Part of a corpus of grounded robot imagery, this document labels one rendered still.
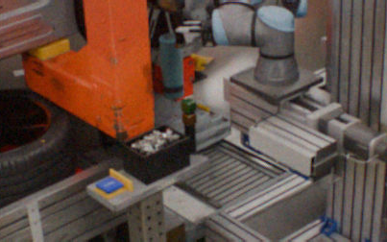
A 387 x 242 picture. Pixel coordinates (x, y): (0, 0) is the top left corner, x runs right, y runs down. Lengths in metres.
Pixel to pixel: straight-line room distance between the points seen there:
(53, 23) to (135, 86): 0.53
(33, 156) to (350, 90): 1.16
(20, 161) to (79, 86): 0.36
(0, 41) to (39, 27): 0.18
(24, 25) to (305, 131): 1.22
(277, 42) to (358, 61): 0.27
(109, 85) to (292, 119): 0.68
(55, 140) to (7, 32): 0.46
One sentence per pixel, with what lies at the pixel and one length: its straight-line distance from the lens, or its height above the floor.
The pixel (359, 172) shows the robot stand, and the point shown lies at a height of 0.52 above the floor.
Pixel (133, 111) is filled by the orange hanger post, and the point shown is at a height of 0.62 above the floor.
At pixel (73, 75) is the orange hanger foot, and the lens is 3.19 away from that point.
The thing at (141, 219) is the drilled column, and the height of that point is 0.31.
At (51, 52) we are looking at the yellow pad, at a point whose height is 0.70.
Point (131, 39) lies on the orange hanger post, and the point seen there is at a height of 0.90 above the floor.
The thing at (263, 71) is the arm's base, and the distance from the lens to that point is 2.70.
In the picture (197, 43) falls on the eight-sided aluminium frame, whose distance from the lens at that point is 3.55.
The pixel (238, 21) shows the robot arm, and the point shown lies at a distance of 2.67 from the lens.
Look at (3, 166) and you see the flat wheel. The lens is 3.03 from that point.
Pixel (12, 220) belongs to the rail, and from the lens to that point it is 2.98.
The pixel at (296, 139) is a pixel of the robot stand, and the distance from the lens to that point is 2.55.
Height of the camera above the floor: 2.00
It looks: 28 degrees down
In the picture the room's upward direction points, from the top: 3 degrees counter-clockwise
